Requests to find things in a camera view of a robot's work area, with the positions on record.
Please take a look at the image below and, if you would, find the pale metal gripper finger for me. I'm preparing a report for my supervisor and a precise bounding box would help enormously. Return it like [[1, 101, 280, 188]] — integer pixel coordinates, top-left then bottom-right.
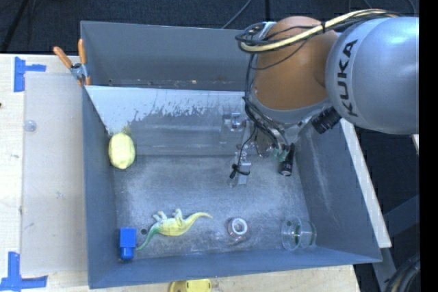
[[227, 150, 253, 189], [220, 112, 248, 147]]

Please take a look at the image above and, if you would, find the grey metal bin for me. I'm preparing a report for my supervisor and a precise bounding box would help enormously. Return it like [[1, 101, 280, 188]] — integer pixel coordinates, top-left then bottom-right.
[[79, 20, 393, 290]]

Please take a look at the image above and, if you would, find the green and yellow toy dinosaur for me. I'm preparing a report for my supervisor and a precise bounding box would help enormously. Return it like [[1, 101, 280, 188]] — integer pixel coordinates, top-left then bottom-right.
[[136, 208, 214, 252]]

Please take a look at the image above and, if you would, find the yellow lemon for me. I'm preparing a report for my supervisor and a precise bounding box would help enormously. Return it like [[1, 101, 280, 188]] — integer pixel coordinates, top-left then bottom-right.
[[107, 132, 137, 170]]

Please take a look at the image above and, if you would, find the blue block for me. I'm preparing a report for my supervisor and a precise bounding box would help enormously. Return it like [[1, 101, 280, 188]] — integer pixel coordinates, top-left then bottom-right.
[[118, 226, 138, 262]]

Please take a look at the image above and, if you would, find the pale flat board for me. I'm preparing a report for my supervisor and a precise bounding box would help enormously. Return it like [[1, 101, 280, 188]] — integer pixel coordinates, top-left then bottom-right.
[[19, 71, 90, 280]]

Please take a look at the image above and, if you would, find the white and brown ring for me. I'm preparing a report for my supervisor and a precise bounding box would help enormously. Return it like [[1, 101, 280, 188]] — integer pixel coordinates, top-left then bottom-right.
[[225, 216, 250, 246]]

